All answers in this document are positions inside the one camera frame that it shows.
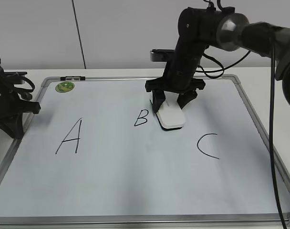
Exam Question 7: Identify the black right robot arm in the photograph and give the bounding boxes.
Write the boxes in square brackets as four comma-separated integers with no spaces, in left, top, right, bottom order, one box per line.
[145,7,290,112]

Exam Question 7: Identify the green round magnet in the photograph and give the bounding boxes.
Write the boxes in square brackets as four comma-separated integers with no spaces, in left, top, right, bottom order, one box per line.
[55,81,75,93]

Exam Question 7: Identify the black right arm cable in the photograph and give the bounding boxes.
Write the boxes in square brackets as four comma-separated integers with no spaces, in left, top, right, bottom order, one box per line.
[201,44,289,229]

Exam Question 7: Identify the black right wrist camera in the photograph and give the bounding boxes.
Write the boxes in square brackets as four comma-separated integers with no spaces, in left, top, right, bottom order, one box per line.
[150,49,175,62]

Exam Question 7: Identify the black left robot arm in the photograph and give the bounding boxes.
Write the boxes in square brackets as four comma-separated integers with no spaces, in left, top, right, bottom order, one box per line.
[0,58,41,139]

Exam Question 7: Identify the white whiteboard eraser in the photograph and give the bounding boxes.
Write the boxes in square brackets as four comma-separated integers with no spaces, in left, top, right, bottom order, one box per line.
[152,99,186,131]

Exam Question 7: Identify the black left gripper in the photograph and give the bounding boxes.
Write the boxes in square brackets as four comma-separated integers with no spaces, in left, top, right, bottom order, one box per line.
[0,68,41,139]

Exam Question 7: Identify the white whiteboard with grey frame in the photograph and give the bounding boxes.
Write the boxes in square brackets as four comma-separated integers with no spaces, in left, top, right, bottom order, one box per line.
[0,75,280,227]

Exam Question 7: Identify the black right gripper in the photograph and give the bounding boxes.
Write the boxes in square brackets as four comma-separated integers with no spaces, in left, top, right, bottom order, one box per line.
[145,55,206,113]

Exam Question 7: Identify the black and silver marker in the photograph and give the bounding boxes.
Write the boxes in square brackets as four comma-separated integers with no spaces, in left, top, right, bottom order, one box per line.
[60,76,86,81]

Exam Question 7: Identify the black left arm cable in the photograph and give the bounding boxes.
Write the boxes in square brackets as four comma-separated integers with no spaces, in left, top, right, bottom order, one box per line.
[3,71,36,101]

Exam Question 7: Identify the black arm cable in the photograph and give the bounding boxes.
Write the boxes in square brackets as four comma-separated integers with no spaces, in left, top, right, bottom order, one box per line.
[201,44,289,229]
[3,71,36,101]

